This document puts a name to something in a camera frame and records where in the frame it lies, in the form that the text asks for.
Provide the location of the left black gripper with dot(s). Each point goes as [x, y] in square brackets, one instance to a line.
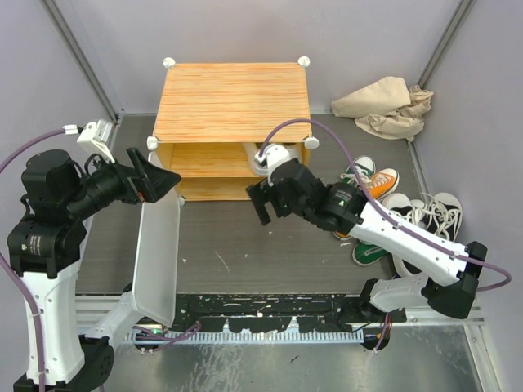
[143, 180]

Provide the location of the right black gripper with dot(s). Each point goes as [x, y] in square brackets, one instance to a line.
[261, 192]

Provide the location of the white cabinet door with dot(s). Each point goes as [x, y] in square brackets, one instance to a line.
[154, 282]

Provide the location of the black white sneaker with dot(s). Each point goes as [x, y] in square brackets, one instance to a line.
[413, 210]
[444, 216]

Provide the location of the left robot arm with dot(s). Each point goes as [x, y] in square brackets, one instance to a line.
[45, 257]

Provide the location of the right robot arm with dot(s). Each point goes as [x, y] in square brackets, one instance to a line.
[449, 272]

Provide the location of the wooden shoe cabinet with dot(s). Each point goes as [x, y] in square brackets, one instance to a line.
[208, 110]

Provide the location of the orange sneaker lower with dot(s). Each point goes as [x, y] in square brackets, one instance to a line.
[341, 236]

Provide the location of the orange sneaker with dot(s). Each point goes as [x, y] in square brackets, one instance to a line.
[341, 236]
[383, 183]

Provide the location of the green sneaker upper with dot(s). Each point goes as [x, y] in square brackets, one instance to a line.
[364, 169]

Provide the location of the green sneaker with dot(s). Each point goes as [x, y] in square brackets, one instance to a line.
[366, 254]
[364, 169]

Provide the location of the orange sneaker upper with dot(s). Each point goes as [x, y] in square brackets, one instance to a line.
[383, 183]

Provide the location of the green sneaker lower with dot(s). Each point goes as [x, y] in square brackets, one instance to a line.
[366, 254]

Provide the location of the beige cloth bag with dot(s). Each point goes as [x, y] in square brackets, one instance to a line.
[387, 108]

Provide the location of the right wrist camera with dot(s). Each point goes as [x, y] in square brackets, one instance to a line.
[276, 155]

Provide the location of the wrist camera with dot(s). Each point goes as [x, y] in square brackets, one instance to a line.
[96, 138]
[276, 155]

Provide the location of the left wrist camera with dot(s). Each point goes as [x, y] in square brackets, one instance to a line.
[96, 138]

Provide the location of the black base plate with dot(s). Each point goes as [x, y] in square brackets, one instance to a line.
[265, 313]

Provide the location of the white cable tray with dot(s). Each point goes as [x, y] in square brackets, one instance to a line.
[291, 336]

